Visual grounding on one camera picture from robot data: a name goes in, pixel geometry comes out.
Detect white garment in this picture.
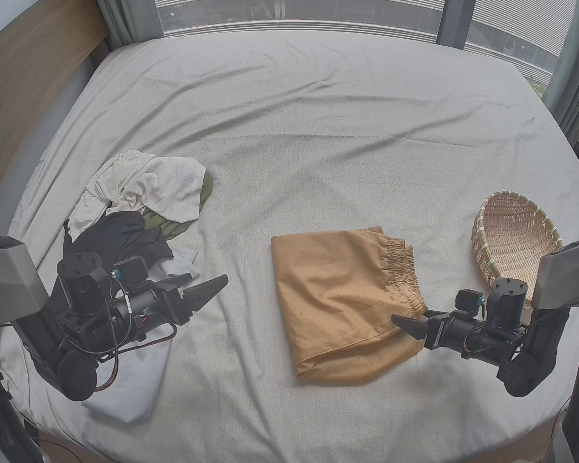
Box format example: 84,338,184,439
69,150,208,241

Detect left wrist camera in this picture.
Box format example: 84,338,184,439
112,256,149,290

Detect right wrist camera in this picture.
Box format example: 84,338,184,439
455,289,483,314

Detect tan shorts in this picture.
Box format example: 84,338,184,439
270,226,430,386

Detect black garment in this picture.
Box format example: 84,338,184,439
60,212,174,278

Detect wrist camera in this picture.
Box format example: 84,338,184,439
112,256,149,290
455,289,483,314

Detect window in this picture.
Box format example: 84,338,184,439
145,0,579,100

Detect bed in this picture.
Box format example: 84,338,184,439
0,0,579,463

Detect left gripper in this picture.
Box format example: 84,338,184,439
112,273,230,341

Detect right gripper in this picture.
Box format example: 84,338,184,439
391,313,488,356

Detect pale grey garment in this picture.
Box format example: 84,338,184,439
79,244,199,424

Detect green garment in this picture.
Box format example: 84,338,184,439
140,169,215,241

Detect round woven basket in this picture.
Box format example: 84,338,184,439
472,190,563,310

